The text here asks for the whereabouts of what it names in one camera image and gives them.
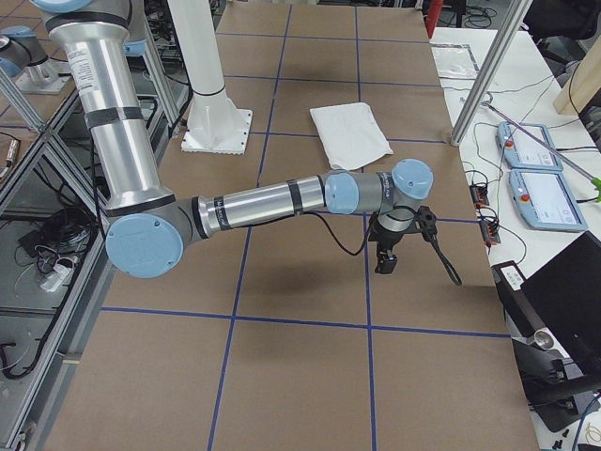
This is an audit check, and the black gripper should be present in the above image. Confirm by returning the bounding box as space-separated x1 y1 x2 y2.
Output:
373 215 413 274

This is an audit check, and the white long-sleeve printed shirt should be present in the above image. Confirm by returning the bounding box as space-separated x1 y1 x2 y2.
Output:
310 102 393 170

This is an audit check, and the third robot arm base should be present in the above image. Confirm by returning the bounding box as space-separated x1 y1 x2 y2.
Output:
1 25 70 95

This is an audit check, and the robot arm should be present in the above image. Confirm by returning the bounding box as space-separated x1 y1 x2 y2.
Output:
37 1 436 279

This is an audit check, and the upper small black adapter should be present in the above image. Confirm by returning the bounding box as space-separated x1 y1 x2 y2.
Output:
470 184 490 209

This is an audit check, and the lower blue teach pendant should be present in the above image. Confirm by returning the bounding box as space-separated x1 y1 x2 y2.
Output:
509 169 588 232

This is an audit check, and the blue teach pendant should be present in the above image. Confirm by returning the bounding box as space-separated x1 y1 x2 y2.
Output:
509 169 588 232
497 121 563 172

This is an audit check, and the upper blue teach pendant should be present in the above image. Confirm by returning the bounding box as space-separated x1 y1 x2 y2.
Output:
497 121 563 172

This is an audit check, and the black monitor and stand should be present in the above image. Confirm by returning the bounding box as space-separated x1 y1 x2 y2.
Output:
492 231 600 432

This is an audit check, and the clear plastic document sleeve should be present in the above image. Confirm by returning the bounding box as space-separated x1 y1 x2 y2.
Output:
431 43 480 80

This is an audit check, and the white power strip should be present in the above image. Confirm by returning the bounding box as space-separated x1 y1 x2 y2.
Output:
39 263 73 292

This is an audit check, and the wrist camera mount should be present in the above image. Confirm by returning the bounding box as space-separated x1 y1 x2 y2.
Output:
415 206 438 243

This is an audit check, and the aluminium frame post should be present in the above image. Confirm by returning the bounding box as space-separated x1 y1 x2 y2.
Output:
450 0 532 147

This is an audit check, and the aluminium side frame rail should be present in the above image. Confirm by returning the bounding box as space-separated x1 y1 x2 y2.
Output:
1 1 174 450

